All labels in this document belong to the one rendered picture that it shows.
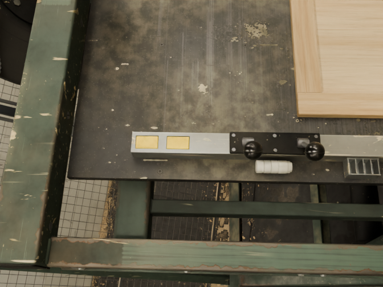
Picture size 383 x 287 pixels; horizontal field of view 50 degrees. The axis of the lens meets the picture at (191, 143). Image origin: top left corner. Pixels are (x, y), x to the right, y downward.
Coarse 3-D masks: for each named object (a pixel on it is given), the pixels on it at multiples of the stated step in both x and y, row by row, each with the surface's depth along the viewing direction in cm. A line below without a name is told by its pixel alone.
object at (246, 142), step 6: (246, 138) 91; (252, 138) 91; (246, 144) 81; (252, 144) 80; (258, 144) 80; (246, 150) 80; (252, 150) 79; (258, 150) 79; (246, 156) 81; (252, 156) 80; (258, 156) 80
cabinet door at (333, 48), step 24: (312, 0) 108; (336, 0) 108; (360, 0) 108; (312, 24) 106; (336, 24) 106; (360, 24) 106; (312, 48) 103; (336, 48) 103; (360, 48) 103; (312, 72) 101; (336, 72) 101; (360, 72) 101; (312, 96) 98; (336, 96) 98; (360, 96) 98
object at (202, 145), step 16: (160, 144) 93; (192, 144) 93; (208, 144) 93; (224, 144) 92; (336, 144) 92; (352, 144) 92; (368, 144) 92; (288, 160) 95; (304, 160) 94; (320, 160) 94; (336, 160) 94
